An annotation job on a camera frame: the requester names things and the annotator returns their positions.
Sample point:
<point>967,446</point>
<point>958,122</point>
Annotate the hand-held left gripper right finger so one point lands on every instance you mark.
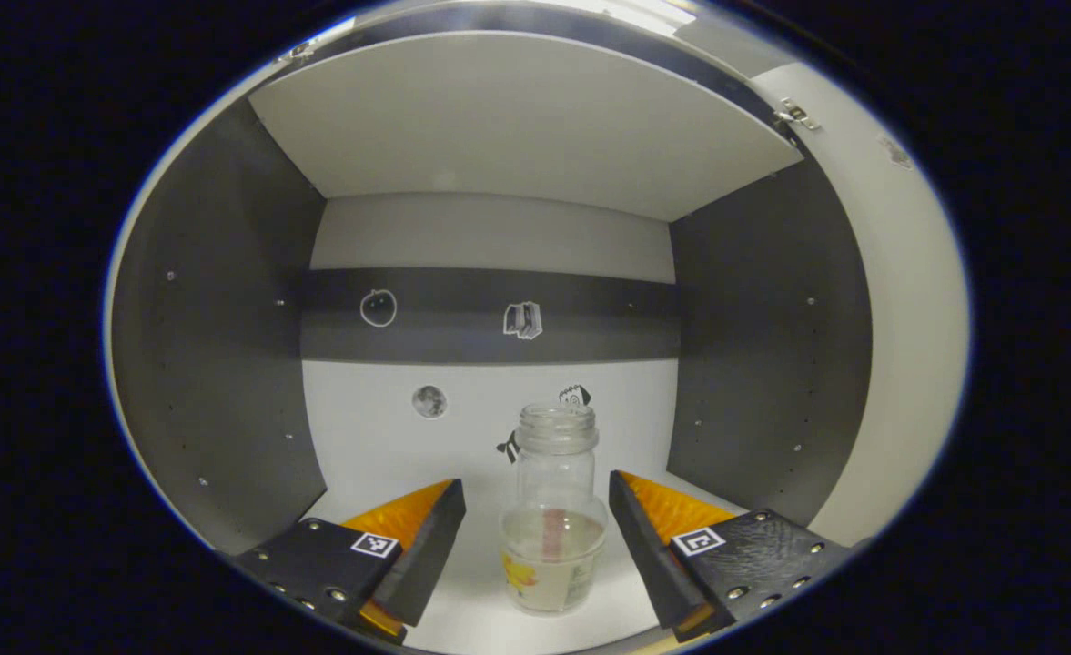
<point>649,564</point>

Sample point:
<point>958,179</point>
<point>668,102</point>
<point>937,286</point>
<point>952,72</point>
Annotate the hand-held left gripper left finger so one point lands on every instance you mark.
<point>430,557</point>

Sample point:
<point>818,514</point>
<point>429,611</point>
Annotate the clear glass bottle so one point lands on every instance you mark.
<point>553,564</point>

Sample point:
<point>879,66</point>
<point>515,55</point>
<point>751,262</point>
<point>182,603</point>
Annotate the grey cabinet door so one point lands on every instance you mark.
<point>908,318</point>

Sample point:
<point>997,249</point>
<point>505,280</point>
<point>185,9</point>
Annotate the grey cabinet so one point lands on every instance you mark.
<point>499,136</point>

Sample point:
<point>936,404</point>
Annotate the large ceiling light panel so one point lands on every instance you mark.
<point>653,14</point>

